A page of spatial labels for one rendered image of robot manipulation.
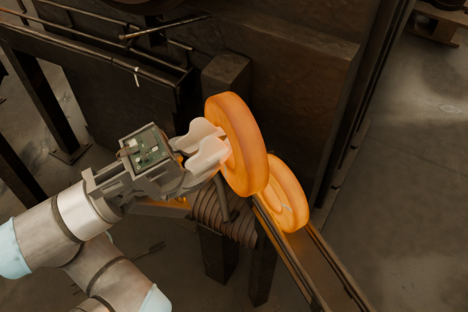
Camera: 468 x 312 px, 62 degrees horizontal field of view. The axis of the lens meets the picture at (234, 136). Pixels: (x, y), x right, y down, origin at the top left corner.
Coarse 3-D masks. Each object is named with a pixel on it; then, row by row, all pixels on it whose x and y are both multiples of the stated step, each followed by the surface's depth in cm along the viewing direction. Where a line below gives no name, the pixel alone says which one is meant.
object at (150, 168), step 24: (120, 144) 51; (144, 144) 50; (168, 144) 55; (120, 168) 50; (144, 168) 49; (168, 168) 49; (96, 192) 49; (120, 192) 52; (144, 192) 53; (168, 192) 53; (120, 216) 53
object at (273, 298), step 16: (256, 224) 88; (256, 256) 99; (272, 256) 97; (256, 272) 106; (272, 272) 108; (240, 288) 131; (256, 288) 114; (272, 288) 132; (256, 304) 126; (272, 304) 129
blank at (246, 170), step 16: (224, 96) 54; (208, 112) 59; (224, 112) 52; (240, 112) 51; (224, 128) 54; (240, 128) 50; (256, 128) 51; (240, 144) 50; (256, 144) 50; (240, 160) 52; (256, 160) 51; (224, 176) 62; (240, 176) 54; (256, 176) 52; (240, 192) 57; (256, 192) 56
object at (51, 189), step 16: (0, 64) 110; (0, 80) 109; (0, 144) 121; (0, 160) 124; (16, 160) 130; (0, 176) 130; (16, 176) 131; (32, 176) 141; (16, 192) 138; (32, 192) 140; (48, 192) 156; (16, 208) 151
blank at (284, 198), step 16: (272, 160) 71; (272, 176) 70; (288, 176) 69; (272, 192) 79; (288, 192) 68; (272, 208) 77; (288, 208) 69; (304, 208) 69; (288, 224) 73; (304, 224) 72
